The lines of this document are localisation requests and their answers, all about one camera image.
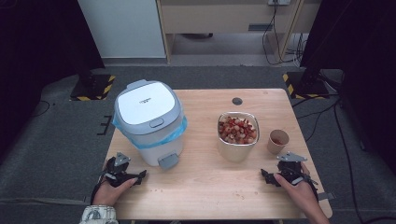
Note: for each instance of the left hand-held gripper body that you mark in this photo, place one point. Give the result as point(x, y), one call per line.
point(116, 172)

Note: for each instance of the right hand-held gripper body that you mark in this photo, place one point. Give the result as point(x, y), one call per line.
point(291, 169)

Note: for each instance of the brown paper cup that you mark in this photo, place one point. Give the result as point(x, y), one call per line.
point(274, 146)

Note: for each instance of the light blue trash bag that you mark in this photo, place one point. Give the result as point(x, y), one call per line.
point(175, 135)

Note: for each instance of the white pedal trash can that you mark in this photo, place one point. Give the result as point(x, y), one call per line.
point(146, 105)

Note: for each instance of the person's left hand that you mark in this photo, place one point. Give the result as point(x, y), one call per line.
point(107, 194)

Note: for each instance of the person's right hand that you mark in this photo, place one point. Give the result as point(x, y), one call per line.
point(300, 196)

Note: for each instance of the square metal container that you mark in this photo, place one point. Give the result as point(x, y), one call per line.
point(236, 153)

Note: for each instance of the black tape floor mark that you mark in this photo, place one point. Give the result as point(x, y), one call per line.
point(106, 125)

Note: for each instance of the pile of red fruit peels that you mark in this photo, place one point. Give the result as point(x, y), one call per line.
point(238, 130)

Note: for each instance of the grey table grommet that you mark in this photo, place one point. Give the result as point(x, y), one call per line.
point(237, 101)

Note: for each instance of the striped black stand base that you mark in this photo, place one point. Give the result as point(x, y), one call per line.
point(306, 87)
point(93, 88)

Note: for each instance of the black curtain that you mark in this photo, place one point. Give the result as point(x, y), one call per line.
point(358, 46)
point(37, 46)

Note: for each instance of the white cabinet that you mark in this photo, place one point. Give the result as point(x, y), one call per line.
point(124, 28)

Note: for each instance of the wooden desk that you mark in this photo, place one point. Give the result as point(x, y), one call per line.
point(218, 17)

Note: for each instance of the white power strip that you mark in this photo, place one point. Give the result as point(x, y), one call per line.
point(279, 2)

